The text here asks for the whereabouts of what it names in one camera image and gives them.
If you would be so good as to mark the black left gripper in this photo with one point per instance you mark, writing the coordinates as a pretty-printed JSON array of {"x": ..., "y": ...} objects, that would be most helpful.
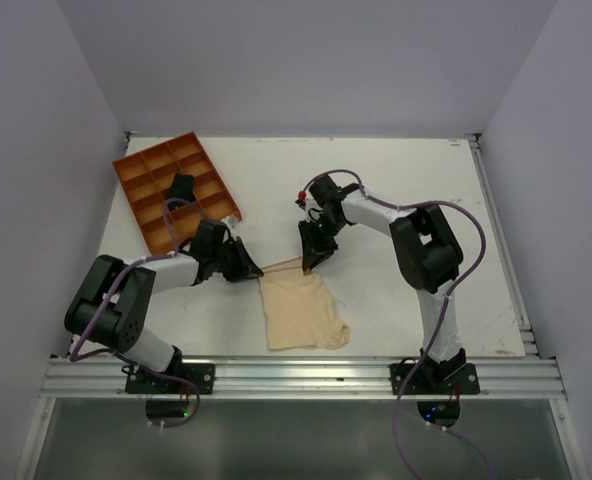
[{"x": 245, "y": 267}]

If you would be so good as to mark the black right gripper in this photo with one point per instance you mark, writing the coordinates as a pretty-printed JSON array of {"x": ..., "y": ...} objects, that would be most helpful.
[{"x": 315, "y": 250}]

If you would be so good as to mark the cream beige underwear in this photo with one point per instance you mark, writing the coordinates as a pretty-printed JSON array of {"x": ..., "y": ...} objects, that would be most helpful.
[{"x": 299, "y": 310}]

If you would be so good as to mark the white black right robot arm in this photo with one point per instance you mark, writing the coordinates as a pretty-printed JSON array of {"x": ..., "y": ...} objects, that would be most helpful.
[{"x": 428, "y": 256}]

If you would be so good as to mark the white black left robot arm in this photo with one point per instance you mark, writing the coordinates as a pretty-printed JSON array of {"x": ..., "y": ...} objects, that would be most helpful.
[{"x": 108, "y": 312}]

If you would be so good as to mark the black rolled garment in tray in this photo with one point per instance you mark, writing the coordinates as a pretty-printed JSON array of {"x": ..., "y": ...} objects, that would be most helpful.
[{"x": 181, "y": 191}]

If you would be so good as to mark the orange compartment tray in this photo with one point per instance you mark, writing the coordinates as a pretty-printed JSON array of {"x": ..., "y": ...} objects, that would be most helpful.
[{"x": 146, "y": 176}]

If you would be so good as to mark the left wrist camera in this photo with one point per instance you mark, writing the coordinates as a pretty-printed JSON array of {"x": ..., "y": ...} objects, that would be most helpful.
[{"x": 231, "y": 221}]

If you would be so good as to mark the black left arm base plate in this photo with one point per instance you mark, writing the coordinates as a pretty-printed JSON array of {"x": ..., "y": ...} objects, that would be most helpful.
[{"x": 201, "y": 381}]

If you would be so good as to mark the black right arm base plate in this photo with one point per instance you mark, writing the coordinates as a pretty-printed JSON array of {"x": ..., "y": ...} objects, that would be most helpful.
[{"x": 401, "y": 381}]

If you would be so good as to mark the aluminium mounting rail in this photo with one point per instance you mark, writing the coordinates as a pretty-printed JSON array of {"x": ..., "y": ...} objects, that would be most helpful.
[{"x": 316, "y": 378}]

